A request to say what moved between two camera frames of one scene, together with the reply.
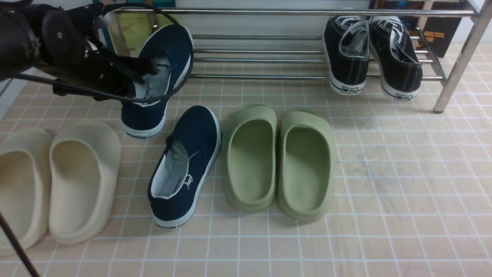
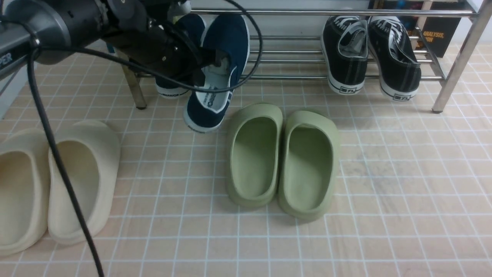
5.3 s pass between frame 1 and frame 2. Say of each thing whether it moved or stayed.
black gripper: moved
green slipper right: stayed
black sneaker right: stayed
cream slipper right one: stayed
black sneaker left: stayed
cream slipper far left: stayed
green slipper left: stayed
